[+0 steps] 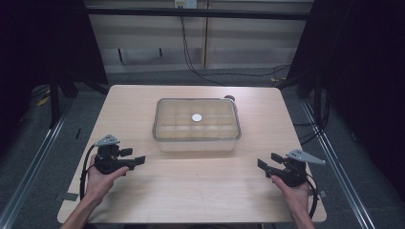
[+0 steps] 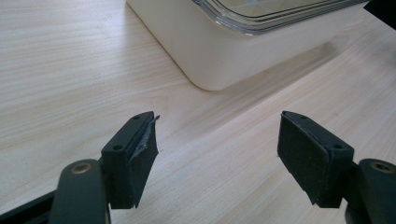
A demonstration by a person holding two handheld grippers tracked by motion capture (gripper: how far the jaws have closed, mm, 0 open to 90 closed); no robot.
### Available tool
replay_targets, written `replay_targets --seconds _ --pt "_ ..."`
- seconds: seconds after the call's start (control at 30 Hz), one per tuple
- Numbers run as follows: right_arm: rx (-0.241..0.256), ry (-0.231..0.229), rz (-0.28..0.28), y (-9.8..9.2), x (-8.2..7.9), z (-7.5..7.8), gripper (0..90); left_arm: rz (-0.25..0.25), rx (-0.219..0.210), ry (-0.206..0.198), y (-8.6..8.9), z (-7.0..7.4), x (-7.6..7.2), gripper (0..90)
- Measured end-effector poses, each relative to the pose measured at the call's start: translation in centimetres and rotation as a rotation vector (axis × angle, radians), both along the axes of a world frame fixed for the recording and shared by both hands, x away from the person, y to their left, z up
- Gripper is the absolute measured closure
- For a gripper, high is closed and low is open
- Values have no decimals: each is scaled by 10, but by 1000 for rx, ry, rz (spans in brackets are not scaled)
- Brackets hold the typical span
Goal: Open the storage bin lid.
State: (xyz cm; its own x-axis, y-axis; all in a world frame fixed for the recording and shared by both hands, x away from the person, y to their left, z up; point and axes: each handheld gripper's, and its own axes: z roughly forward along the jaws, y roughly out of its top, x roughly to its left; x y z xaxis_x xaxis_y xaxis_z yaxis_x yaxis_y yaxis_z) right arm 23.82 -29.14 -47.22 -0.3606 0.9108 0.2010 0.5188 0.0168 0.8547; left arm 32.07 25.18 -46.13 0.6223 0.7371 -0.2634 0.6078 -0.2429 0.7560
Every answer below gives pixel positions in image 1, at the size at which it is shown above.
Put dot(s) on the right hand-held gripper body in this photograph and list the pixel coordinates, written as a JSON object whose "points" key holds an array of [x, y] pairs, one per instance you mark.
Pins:
{"points": [[294, 173]]}

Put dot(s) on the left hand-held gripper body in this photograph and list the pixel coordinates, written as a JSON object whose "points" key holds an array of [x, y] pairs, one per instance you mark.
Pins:
{"points": [[110, 163]]}

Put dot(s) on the clear plastic box with lid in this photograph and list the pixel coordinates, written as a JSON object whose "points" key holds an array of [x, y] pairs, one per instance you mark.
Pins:
{"points": [[196, 130]]}

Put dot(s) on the person's left hand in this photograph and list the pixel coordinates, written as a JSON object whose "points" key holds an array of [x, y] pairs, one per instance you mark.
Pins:
{"points": [[98, 184]]}

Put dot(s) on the person's right hand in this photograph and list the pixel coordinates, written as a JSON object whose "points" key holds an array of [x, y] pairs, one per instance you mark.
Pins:
{"points": [[297, 198]]}

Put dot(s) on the grey tape strip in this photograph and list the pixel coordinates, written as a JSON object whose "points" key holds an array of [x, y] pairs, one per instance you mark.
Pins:
{"points": [[70, 196], [322, 194]]}

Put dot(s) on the white round disc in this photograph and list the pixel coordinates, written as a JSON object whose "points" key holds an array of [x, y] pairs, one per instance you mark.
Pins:
{"points": [[196, 117]]}

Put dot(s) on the dark round object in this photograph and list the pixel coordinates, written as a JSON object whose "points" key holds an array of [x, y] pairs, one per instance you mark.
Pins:
{"points": [[230, 97]]}

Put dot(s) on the black metal stand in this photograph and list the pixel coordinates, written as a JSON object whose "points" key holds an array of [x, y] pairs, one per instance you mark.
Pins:
{"points": [[54, 101]]}

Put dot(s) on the yellow floor tape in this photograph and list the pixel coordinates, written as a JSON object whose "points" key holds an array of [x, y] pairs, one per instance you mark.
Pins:
{"points": [[43, 101]]}

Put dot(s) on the black curtain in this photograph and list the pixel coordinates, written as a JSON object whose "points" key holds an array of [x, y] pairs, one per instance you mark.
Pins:
{"points": [[38, 41], [363, 79]]}

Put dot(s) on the black horizontal bar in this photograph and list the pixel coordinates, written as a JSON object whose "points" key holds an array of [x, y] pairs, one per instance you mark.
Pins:
{"points": [[197, 13]]}

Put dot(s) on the metal floor rail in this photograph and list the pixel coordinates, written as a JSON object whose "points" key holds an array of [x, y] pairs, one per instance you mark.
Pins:
{"points": [[35, 165], [337, 168]]}

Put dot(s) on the white wall socket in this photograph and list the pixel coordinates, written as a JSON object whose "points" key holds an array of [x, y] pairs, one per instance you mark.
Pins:
{"points": [[185, 4]]}

